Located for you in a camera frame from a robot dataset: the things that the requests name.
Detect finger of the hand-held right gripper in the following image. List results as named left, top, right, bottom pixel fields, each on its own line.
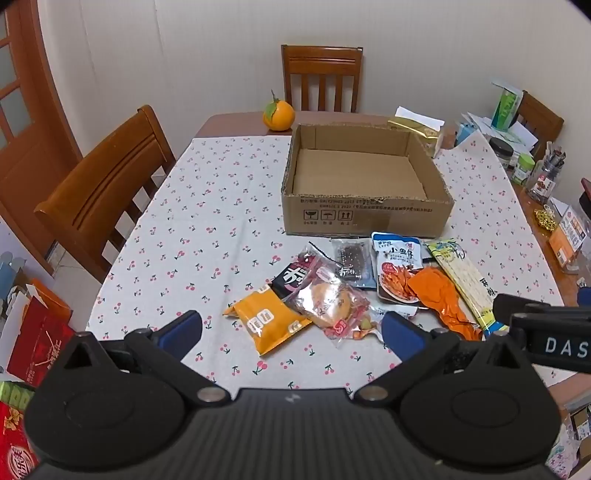
left=508, top=312, right=591, bottom=371
left=492, top=294, right=591, bottom=320

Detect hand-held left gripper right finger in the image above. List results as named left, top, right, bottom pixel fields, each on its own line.
left=353, top=311, right=537, bottom=403

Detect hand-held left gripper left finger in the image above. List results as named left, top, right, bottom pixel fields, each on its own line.
left=45, top=310, right=232, bottom=408

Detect plain orange crinkled packet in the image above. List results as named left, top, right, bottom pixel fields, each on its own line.
left=408, top=267, right=484, bottom=343

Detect blue white fish packet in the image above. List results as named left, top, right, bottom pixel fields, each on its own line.
left=371, top=232, right=424, bottom=306

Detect long green cracker packet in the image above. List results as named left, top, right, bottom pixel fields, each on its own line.
left=424, top=237, right=509, bottom=336

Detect clear bun packet red label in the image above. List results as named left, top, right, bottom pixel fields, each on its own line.
left=283, top=276, right=371, bottom=341

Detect dark see-through packet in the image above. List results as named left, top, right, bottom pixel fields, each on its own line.
left=331, top=237, right=378, bottom=290

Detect yellow orange packet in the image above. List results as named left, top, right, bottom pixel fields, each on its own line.
left=222, top=285, right=313, bottom=357

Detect clear bread packet with barcode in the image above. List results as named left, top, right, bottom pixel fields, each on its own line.
left=295, top=244, right=342, bottom=286

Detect black red packet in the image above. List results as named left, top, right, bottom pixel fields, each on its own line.
left=271, top=262, right=311, bottom=299

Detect orange label clear container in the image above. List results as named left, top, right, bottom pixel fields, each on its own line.
left=549, top=202, right=591, bottom=274

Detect patterned box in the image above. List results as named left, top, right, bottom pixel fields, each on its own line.
left=547, top=402, right=591, bottom=480

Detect glass jar with sachets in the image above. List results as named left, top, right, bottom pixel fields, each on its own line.
left=526, top=147, right=568, bottom=204

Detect green lid jar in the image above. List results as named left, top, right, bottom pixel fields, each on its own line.
left=512, top=153, right=536, bottom=186

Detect red gift bag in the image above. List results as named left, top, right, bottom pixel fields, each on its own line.
left=6, top=295, right=75, bottom=387

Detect cherry print tablecloth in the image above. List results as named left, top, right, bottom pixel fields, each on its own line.
left=85, top=121, right=568, bottom=394

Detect dark lid jar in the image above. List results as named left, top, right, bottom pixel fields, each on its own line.
left=488, top=137, right=516, bottom=171

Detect wooden chair with curved back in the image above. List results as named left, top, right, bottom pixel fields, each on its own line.
left=34, top=104, right=177, bottom=283

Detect white blue cardboard box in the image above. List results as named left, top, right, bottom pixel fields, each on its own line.
left=0, top=251, right=31, bottom=306

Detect light blue carton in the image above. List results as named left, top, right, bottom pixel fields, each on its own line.
left=454, top=113, right=481, bottom=149

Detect white papers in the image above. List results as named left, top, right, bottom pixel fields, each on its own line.
left=465, top=110, right=539, bottom=149

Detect wooden chair beside clutter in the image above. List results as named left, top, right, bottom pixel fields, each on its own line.
left=516, top=90, right=565, bottom=154

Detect red green gift box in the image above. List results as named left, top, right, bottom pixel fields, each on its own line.
left=0, top=380, right=40, bottom=480

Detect gold tissue pack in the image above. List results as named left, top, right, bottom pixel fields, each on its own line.
left=387, top=106, right=447, bottom=158

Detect green white carton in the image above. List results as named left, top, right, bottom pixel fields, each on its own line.
left=490, top=79, right=525, bottom=130

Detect orange with green leaf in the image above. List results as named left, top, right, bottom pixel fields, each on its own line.
left=263, top=89, right=296, bottom=133

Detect wooden door with glass panes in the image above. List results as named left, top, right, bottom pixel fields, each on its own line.
left=0, top=0, right=85, bottom=274

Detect wooden chair with slatted back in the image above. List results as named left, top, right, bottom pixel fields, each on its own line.
left=281, top=44, right=363, bottom=113

